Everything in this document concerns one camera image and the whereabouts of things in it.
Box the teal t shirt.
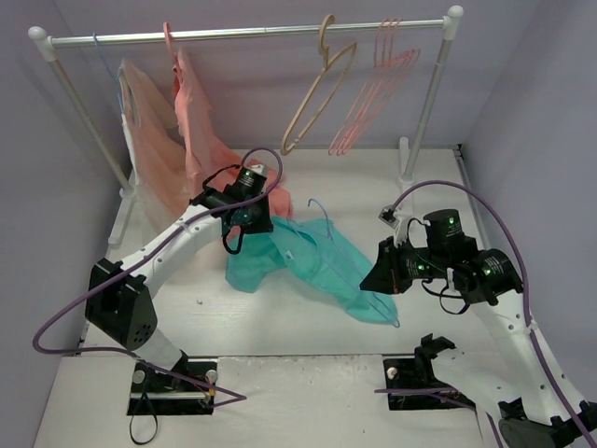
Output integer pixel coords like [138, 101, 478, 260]
[225, 217, 399, 327]

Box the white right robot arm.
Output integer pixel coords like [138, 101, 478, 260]
[360, 209, 596, 447]

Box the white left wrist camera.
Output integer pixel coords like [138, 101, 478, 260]
[244, 162, 269, 178]

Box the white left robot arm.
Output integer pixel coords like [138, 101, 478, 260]
[85, 164, 273, 392]

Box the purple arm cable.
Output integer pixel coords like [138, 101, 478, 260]
[32, 147, 285, 412]
[375, 180, 597, 448]

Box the salmon pink t shirt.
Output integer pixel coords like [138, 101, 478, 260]
[173, 49, 295, 220]

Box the blue hanger holding shirt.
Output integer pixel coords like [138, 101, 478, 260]
[92, 33, 124, 113]

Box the pale peach t shirt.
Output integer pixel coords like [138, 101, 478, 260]
[118, 60, 190, 235]

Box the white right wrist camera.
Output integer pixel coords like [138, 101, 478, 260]
[379, 205, 414, 247]

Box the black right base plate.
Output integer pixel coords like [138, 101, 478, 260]
[382, 357, 476, 412]

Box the beige plastic hanger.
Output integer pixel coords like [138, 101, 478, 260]
[280, 14, 357, 156]

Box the pink plastic hanger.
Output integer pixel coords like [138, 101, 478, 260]
[327, 18, 421, 156]
[340, 18, 421, 155]
[333, 18, 421, 156]

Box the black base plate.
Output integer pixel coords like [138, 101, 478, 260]
[382, 357, 476, 412]
[126, 362, 215, 416]

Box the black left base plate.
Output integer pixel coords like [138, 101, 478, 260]
[126, 362, 215, 416]

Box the white metal clothes rack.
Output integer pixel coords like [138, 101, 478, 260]
[28, 5, 464, 247]

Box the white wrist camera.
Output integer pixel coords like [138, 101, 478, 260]
[379, 205, 414, 247]
[244, 162, 269, 178]

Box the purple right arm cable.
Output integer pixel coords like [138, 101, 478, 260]
[375, 180, 597, 448]

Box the pink hanger holding shirt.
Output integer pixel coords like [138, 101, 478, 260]
[162, 21, 182, 80]

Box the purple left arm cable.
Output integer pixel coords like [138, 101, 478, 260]
[32, 147, 285, 412]

